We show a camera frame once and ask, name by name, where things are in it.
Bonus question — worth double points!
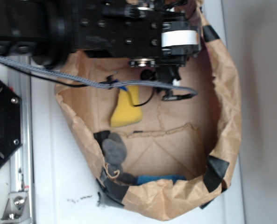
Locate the brown paper bag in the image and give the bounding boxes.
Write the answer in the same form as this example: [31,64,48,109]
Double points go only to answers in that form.
[55,0,241,221]

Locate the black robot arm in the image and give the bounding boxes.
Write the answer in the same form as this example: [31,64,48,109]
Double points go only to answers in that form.
[0,0,201,69]

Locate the aluminium rail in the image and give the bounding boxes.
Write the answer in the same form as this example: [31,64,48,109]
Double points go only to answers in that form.
[8,70,36,224]

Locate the yellow sponge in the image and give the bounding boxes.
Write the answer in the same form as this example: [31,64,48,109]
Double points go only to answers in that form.
[110,85,142,127]

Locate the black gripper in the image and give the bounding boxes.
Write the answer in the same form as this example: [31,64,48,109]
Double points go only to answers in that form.
[73,0,201,67]

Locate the metal corner bracket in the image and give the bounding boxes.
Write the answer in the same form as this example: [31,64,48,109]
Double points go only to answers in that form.
[0,191,30,224]

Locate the blue cloth item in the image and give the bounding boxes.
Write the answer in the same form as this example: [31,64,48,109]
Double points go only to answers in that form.
[134,175,187,186]

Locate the black octagonal mount plate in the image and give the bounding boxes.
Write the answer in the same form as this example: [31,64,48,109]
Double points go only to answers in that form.
[0,81,21,168]

